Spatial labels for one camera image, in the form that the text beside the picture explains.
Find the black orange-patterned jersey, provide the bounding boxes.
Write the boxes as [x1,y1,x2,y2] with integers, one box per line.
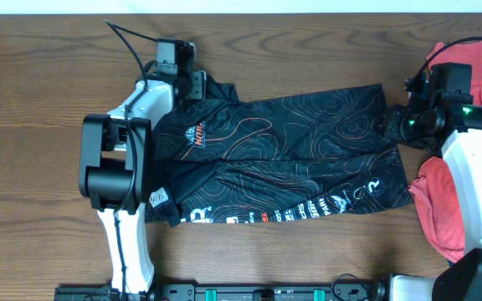
[146,82,412,226]

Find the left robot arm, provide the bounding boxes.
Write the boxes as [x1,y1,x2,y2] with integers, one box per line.
[79,71,207,300]

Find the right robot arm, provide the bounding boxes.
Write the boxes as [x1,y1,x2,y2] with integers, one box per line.
[372,105,482,300]

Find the red printed t-shirt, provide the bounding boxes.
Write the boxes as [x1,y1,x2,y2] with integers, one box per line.
[408,40,482,264]

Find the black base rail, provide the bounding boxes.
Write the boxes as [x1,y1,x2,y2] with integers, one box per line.
[54,274,390,301]

